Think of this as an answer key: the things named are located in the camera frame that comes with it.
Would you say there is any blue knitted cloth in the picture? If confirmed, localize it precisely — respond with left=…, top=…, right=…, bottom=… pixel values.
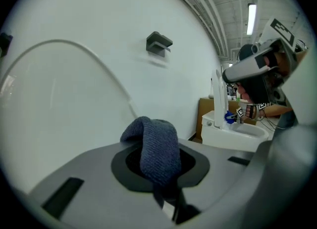
left=120, top=116, right=183, bottom=209

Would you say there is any bright blue cloth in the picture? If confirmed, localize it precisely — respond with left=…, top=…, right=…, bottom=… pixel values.
left=223, top=111, right=239, bottom=125

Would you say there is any white toilet lid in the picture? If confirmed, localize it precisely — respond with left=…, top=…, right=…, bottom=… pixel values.
left=0, top=39, right=139, bottom=194
left=211, top=69, right=230, bottom=129

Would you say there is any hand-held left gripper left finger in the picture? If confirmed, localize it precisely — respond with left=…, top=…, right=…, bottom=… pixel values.
left=29, top=138, right=256, bottom=225

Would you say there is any white toilet bowl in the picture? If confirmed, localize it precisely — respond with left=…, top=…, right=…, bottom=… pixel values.
left=201, top=110, right=270, bottom=152

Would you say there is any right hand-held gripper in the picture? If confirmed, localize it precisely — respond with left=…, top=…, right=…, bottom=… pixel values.
left=222, top=16, right=308, bottom=105

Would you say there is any another person's forearm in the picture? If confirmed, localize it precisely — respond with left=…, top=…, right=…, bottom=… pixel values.
left=262, top=104, right=293, bottom=118

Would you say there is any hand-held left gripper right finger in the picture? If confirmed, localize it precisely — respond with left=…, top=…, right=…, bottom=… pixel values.
left=178, top=47, right=317, bottom=229

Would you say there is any black cable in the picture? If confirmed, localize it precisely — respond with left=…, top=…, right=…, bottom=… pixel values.
left=257, top=114, right=276, bottom=133

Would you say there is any person's right hand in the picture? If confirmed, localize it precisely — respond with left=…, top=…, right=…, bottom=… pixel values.
left=237, top=84, right=251, bottom=100

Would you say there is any grey wall shelf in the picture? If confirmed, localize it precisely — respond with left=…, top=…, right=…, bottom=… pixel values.
left=146, top=31, right=174, bottom=58

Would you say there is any long ceiling light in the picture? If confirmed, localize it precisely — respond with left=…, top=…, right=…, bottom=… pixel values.
left=246, top=3, right=258, bottom=36

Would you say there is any brown cardboard box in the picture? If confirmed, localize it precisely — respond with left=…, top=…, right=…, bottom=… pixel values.
left=196, top=97, right=258, bottom=142

